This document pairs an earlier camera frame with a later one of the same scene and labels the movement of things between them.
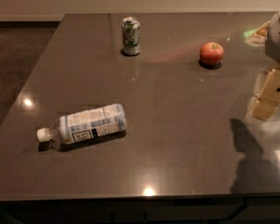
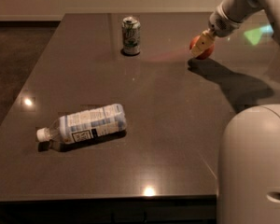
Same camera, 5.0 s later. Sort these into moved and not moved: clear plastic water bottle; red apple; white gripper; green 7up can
Moved: white gripper; red apple
Not moved: green 7up can; clear plastic water bottle
